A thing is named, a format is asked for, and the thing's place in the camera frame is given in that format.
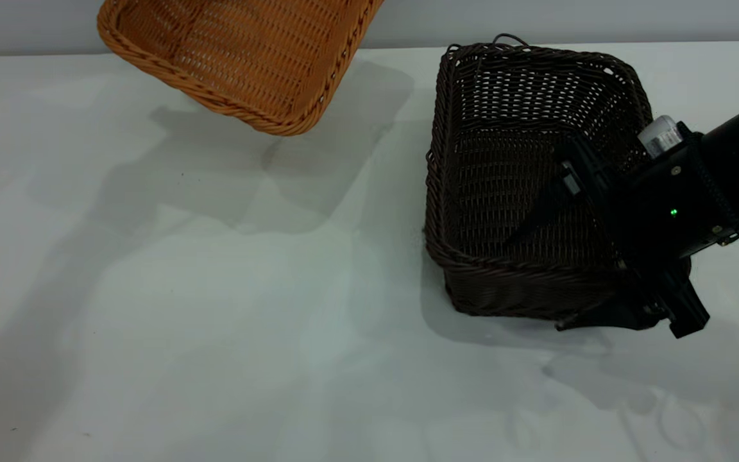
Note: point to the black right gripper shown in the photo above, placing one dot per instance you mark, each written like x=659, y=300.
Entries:
x=652, y=212

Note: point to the dark brown wicker basket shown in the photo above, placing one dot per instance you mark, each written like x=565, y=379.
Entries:
x=498, y=186

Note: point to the orange-brown wicker basket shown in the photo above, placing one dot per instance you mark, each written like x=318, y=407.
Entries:
x=247, y=51

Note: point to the clear white wrist cylinder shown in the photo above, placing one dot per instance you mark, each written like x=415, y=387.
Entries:
x=659, y=135

